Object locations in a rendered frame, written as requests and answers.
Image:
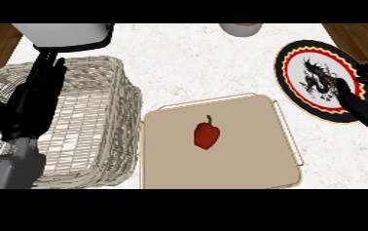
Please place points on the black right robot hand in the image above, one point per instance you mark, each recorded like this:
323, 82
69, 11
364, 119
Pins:
352, 100

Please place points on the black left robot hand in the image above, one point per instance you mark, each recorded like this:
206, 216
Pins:
30, 105

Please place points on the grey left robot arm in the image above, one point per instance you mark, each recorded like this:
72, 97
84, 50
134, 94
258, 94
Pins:
18, 163

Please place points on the black red dragon plate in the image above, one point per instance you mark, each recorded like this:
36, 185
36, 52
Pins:
314, 79

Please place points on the beige tray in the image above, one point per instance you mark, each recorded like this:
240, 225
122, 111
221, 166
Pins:
230, 150

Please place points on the red bell pepper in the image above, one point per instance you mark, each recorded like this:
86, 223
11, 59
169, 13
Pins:
206, 135

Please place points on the pale wicker basket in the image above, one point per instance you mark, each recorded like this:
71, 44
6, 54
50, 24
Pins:
91, 121

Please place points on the pale grey appliance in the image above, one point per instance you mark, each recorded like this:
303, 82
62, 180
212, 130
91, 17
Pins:
66, 35

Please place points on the grey round container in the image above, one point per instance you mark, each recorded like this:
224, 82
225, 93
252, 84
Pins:
240, 29

